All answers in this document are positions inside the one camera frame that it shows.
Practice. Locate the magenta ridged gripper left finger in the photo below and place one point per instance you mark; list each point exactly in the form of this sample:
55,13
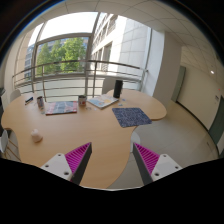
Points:
70,166

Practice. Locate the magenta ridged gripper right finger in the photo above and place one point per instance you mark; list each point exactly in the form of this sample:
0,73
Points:
153,166

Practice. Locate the white computer mouse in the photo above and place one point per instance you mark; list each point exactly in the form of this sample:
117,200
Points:
36,136

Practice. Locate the blue patterned mouse pad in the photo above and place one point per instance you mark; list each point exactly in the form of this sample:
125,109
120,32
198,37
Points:
128,117

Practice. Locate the red patterned book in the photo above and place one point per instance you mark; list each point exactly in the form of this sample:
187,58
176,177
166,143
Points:
61,107

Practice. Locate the dark mug with red band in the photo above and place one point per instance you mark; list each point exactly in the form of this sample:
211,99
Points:
82,100

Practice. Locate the light colourful open book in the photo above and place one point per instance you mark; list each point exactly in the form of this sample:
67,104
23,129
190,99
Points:
102,101

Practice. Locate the metal pen cup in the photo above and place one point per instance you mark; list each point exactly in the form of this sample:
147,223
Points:
40,102

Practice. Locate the white chair near left edge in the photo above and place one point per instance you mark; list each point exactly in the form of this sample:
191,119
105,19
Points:
4,141

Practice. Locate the dark blue stapler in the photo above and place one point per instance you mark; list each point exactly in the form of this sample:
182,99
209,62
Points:
29,100

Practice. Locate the black cylindrical speaker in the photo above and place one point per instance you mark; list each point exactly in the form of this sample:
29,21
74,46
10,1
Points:
118,88

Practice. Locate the metal balcony railing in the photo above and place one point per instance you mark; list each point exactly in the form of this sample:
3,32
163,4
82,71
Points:
66,80

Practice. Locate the grey chair behind table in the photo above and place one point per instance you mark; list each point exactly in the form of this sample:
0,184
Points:
108,84

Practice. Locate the white chair far left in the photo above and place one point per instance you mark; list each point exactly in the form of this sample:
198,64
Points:
15,94

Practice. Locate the green door right wall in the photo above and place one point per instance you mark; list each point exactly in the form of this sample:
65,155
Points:
179,83

